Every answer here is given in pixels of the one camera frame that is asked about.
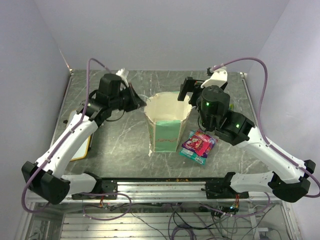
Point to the green snack packet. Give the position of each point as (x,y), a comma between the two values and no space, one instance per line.
(231,107)

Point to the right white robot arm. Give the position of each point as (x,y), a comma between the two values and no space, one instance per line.
(287,177)

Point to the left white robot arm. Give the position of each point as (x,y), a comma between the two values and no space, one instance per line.
(45,177)

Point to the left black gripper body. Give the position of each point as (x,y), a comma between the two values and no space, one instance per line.
(124,100)

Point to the small whiteboard yellow frame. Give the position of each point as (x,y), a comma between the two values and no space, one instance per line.
(82,151)

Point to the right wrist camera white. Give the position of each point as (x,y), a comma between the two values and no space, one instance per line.
(218,77)

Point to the teal white snack packet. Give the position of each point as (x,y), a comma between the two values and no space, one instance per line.
(193,156)

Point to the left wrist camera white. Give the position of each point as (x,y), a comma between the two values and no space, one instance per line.
(123,73)

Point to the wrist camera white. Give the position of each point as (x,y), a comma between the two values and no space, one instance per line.
(218,77)
(123,73)

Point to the aluminium rail frame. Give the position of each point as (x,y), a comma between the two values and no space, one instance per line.
(163,192)

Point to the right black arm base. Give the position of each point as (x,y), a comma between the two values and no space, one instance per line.
(220,188)

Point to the green paper bag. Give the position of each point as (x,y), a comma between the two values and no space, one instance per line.
(166,119)

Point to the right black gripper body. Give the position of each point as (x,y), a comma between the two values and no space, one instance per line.
(205,123)

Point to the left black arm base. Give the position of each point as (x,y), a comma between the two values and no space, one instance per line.
(107,186)

